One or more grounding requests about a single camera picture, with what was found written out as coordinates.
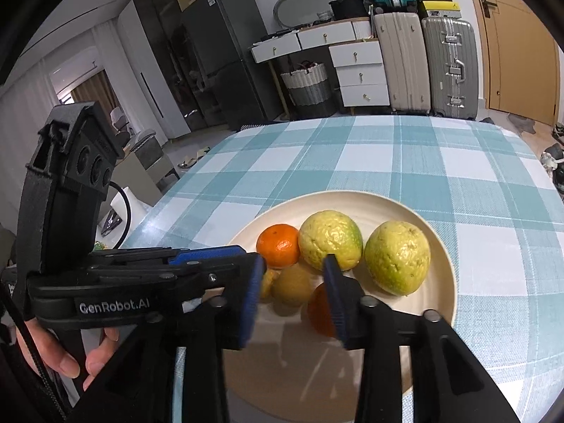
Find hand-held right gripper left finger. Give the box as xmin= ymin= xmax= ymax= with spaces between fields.
xmin=70 ymin=253 xmax=267 ymax=423

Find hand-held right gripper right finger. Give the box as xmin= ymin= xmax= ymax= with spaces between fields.
xmin=321 ymin=253 xmax=523 ymax=423

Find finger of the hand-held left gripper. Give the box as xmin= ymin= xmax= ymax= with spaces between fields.
xmin=90 ymin=244 xmax=247 ymax=267
xmin=86 ymin=253 xmax=265 ymax=302

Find orange tangerine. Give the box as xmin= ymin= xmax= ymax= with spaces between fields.
xmin=307 ymin=283 xmax=338 ymax=338
xmin=256 ymin=224 xmax=301 ymax=269

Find small yellow fruit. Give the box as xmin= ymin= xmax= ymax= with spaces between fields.
xmin=260 ymin=269 xmax=280 ymax=299

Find brown yellow fruit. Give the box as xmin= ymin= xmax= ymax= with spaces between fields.
xmin=271 ymin=263 xmax=317 ymax=306

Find yellow green citrus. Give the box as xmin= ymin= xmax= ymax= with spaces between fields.
xmin=298 ymin=210 xmax=364 ymax=271

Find yellow spotted citrus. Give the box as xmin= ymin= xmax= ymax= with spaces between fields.
xmin=364 ymin=221 xmax=431 ymax=297

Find cream round plate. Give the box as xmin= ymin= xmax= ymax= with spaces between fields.
xmin=220 ymin=190 xmax=457 ymax=410

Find person's left hand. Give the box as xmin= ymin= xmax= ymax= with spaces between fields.
xmin=15 ymin=317 xmax=122 ymax=391

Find white paper towel roll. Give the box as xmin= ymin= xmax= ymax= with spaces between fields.
xmin=110 ymin=186 xmax=153 ymax=230

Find low coffee table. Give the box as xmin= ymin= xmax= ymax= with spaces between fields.
xmin=106 ymin=128 xmax=181 ymax=212

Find brown curtain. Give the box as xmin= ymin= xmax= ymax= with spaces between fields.
xmin=70 ymin=70 xmax=119 ymax=111

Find teal checked tablecloth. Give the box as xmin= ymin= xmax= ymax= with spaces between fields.
xmin=121 ymin=115 xmax=564 ymax=423

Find woven laundry basket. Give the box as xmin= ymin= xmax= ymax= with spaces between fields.
xmin=281 ymin=61 xmax=338 ymax=117

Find dark glass wardrobe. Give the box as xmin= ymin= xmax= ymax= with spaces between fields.
xmin=132 ymin=0 xmax=208 ymax=130

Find dark grey fridge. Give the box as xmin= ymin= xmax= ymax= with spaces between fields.
xmin=180 ymin=0 xmax=283 ymax=130

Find white desk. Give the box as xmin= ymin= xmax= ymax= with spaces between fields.
xmin=251 ymin=18 xmax=382 ymax=119

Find white drawer cabinet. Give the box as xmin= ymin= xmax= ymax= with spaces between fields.
xmin=328 ymin=39 xmax=391 ymax=107

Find beige suitcase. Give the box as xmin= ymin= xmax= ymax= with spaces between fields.
xmin=374 ymin=11 xmax=433 ymax=115

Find grey floor mat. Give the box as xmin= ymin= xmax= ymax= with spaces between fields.
xmin=507 ymin=112 xmax=536 ymax=135

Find silver suitcase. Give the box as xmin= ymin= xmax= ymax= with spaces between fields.
xmin=421 ymin=18 xmax=479 ymax=119

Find grey framed mirror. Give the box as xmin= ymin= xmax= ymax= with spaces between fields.
xmin=273 ymin=0 xmax=336 ymax=31

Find pile of shoes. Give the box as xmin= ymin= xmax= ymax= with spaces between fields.
xmin=540 ymin=123 xmax=564 ymax=190

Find black storage box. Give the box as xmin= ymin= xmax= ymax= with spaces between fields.
xmin=328 ymin=0 xmax=371 ymax=22

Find wooden door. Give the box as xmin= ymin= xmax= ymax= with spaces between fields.
xmin=460 ymin=0 xmax=560 ymax=126

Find black cable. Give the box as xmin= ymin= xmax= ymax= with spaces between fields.
xmin=108 ymin=180 xmax=133 ymax=250

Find black braided cord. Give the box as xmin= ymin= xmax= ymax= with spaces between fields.
xmin=9 ymin=282 xmax=67 ymax=421

